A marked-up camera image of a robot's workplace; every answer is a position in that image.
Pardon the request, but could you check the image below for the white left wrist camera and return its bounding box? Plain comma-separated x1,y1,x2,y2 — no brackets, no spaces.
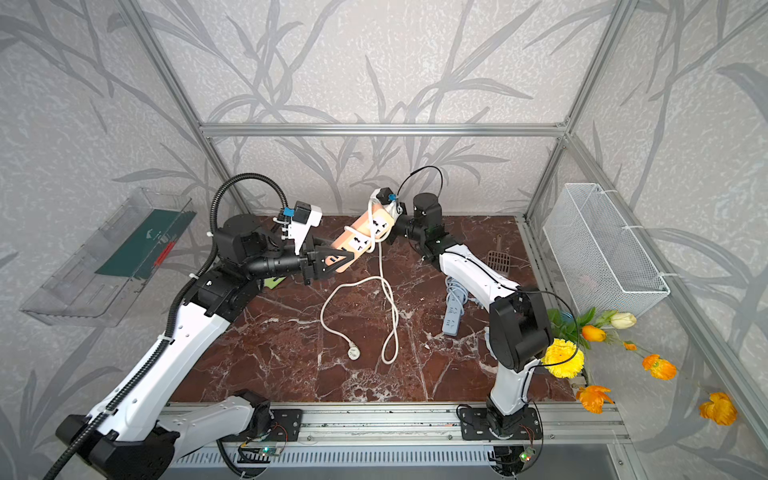
274,201,322,247

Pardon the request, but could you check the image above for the white wire mesh basket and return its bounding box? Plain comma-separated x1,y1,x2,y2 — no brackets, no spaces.
543,183,670,316

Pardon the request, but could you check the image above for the light blue power strip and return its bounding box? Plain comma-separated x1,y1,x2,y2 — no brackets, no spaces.
442,277,469,336

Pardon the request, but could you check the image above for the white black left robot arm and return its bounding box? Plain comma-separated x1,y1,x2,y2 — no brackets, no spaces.
45,208,359,479

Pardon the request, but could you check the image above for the artificial flower bouquet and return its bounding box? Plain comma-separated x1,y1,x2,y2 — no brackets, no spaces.
534,308,741,438

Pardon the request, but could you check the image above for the green card in bin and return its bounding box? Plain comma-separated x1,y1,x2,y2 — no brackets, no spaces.
96,209,196,280

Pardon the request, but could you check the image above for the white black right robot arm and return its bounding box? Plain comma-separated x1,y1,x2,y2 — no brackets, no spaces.
373,188,554,440

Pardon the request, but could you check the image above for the beige plastic litter scoop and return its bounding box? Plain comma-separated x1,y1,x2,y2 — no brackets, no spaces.
486,235,512,277

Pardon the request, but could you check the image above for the black corrugated cable conduit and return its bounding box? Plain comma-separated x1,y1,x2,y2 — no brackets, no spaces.
41,172,290,480

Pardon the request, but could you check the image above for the clear plastic wall bin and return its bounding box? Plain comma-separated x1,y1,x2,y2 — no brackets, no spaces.
20,188,196,328

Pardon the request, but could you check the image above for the cream white extension cord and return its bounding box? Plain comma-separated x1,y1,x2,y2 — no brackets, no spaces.
319,188,402,366

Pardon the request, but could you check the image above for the pink power strip block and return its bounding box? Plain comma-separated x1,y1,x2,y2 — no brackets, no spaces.
331,203,396,273

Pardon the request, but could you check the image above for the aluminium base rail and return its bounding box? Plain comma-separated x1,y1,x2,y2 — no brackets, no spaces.
272,402,631,447

